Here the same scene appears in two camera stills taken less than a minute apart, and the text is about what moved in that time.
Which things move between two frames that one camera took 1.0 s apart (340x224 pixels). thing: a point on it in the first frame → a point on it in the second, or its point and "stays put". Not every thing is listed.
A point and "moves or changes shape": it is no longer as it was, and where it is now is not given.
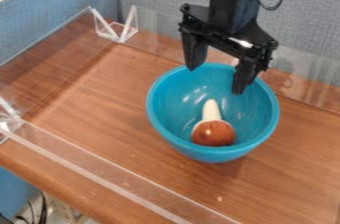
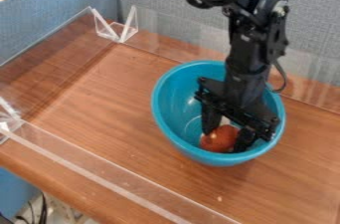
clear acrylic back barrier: [305, 72] stays put
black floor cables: [44, 212] stays put
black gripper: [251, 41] → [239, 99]
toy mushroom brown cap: [212, 133] moves or changes shape
